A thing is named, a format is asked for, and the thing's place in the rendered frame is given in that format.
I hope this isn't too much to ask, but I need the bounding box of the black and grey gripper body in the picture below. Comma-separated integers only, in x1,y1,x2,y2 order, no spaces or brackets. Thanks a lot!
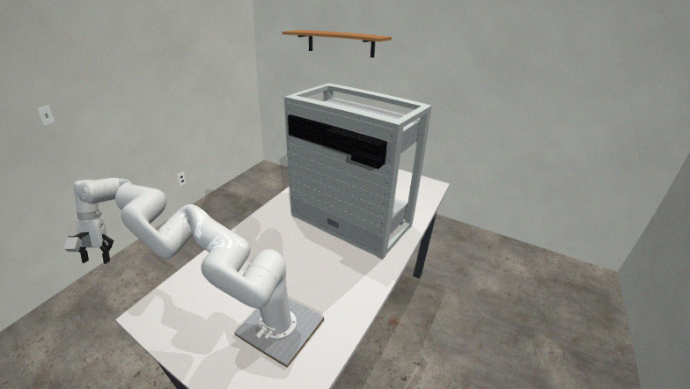
77,217,107,247

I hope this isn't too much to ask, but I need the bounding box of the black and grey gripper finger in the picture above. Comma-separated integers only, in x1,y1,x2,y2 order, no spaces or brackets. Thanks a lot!
79,246,89,263
100,234,114,264

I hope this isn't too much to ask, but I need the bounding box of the grey server rack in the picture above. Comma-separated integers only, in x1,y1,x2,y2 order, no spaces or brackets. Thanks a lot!
284,84,431,260

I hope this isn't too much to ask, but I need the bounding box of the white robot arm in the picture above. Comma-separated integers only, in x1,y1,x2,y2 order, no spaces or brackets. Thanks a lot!
74,178,297,340

